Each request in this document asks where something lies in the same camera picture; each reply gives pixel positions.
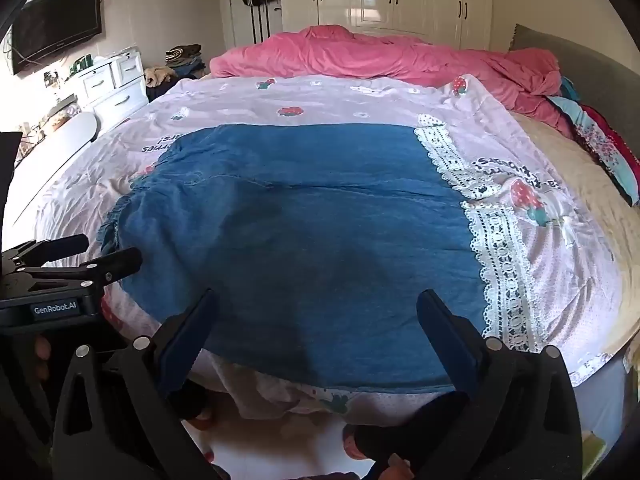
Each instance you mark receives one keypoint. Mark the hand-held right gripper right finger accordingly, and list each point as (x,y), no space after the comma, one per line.
(452,347)

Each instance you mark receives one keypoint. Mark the teal red floral cloth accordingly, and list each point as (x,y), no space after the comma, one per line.
(600,140)

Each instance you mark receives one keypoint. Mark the pink duvet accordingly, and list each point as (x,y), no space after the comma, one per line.
(400,57)

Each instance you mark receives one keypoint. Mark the black television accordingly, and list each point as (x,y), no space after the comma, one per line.
(57,25)

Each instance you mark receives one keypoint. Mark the grey headboard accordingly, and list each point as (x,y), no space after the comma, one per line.
(575,55)

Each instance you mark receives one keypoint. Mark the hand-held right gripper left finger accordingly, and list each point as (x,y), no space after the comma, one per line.
(184,347)

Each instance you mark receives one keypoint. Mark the beige bed sheet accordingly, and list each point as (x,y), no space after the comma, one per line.
(595,200)

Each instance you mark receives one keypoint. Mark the white round table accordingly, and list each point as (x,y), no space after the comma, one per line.
(60,135)

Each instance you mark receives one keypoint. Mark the pink strawberry print blanket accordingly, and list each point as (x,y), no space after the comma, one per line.
(320,97)

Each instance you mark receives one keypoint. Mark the person's left hand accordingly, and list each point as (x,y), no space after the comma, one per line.
(43,355)

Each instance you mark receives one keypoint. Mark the white drawer chest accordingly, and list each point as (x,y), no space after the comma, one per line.
(112,87)

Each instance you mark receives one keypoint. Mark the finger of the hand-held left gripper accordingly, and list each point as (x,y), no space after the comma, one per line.
(112,262)
(47,247)

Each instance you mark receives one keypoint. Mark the pile of folded clothes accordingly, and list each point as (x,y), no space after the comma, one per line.
(182,57)

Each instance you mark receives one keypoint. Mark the blue pants with lace hem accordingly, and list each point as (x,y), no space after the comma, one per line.
(300,240)

